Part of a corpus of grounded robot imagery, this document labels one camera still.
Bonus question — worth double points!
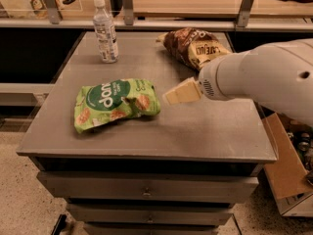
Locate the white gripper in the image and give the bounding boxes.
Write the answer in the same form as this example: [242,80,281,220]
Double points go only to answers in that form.
[162,51,250,105]

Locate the grey drawer cabinet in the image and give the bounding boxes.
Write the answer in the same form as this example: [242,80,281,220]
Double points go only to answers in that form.
[19,32,276,235]

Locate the metal shelf rail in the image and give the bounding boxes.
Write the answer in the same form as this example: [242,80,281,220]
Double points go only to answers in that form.
[0,0,313,31]

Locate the green rice chip bag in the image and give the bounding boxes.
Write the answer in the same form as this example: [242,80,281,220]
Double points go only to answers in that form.
[74,78,160,133]

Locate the clear plastic water bottle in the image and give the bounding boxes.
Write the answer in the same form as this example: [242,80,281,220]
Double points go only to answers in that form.
[93,0,118,64]

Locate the cardboard box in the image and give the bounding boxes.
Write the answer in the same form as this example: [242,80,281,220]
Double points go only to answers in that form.
[263,114,313,217]

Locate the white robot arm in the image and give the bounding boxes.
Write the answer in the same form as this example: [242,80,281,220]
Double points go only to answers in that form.
[163,38,313,126]

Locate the brown chip bag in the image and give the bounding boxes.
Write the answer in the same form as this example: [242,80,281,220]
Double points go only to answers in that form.
[156,27,230,71]

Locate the colourful package behind glass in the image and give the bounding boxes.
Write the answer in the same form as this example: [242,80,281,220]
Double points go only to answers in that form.
[0,0,65,20]

